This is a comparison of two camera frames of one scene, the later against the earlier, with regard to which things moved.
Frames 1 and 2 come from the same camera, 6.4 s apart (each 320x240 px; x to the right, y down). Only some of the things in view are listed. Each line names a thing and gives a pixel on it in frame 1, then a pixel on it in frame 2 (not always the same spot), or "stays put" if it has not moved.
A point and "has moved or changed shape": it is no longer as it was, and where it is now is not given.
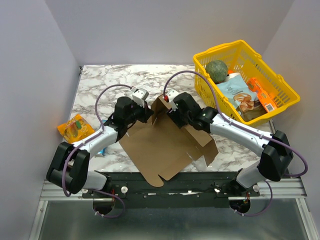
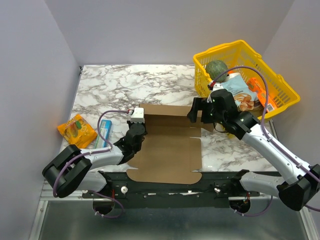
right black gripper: x=175 y=116 → x=203 y=110
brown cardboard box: x=162 y=149 has moved or changed shape
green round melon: x=217 y=70 stays put
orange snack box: x=267 y=101 stays put
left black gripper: x=147 y=113 → x=130 y=124
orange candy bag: x=76 y=128 stays put
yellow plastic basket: x=239 y=56 stays put
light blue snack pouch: x=241 y=95 stays put
